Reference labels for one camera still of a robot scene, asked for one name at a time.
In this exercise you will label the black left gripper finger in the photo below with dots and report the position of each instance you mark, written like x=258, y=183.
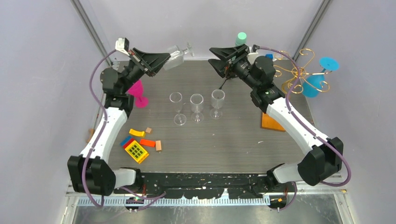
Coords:
x=161, y=56
x=156, y=67

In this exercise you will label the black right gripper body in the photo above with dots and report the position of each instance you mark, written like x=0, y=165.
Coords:
x=233, y=65

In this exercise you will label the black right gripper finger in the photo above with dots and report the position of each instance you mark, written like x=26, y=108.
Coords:
x=225, y=54
x=221, y=67

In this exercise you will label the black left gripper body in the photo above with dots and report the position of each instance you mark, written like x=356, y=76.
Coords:
x=152, y=73

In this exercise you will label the clear wine glass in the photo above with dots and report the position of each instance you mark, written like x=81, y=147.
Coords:
x=197, y=105
x=217, y=101
x=177, y=55
x=177, y=102

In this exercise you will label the pink plastic wine glass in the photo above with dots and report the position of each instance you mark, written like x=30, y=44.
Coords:
x=137, y=90

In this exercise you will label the blue plastic wine glass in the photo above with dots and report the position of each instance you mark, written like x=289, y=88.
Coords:
x=315, y=83

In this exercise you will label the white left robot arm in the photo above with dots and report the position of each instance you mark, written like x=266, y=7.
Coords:
x=89, y=171

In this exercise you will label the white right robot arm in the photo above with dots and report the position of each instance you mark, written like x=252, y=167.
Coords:
x=322, y=155

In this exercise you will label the orange wooden rack base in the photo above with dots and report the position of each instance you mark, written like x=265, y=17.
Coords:
x=270, y=124

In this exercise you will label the mint green microphone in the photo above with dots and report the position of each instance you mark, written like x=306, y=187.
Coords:
x=241, y=39

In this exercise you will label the black mini tripod stand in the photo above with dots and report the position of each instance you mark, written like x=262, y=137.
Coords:
x=229, y=78

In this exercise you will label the small tan cube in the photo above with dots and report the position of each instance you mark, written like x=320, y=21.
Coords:
x=148, y=130

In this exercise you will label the yellow curved block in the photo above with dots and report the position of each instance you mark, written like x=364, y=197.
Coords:
x=137, y=133

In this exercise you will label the blue flat block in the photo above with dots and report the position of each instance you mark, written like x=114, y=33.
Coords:
x=126, y=140

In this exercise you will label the orange flat block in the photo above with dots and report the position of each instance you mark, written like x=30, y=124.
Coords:
x=148, y=143

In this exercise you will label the red flat block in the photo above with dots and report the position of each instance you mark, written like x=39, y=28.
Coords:
x=126, y=145

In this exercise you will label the tan wooden block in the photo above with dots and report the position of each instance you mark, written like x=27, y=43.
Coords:
x=158, y=146

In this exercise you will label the wooden block off table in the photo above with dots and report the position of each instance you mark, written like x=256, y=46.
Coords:
x=90, y=134

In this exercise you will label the yellow green window block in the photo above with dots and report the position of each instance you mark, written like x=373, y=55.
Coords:
x=137, y=152

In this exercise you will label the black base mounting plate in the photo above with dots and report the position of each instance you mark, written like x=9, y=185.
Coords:
x=206, y=185

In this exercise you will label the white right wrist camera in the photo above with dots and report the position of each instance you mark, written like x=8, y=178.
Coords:
x=252, y=53

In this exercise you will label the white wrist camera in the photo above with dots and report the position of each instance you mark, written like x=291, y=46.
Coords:
x=252, y=53
x=122, y=45

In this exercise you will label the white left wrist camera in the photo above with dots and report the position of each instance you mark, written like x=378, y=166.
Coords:
x=122, y=45

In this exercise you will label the gold wire glass rack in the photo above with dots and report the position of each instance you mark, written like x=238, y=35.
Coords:
x=298, y=74

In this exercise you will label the slotted cable duct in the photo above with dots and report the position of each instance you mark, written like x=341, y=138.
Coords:
x=221, y=201

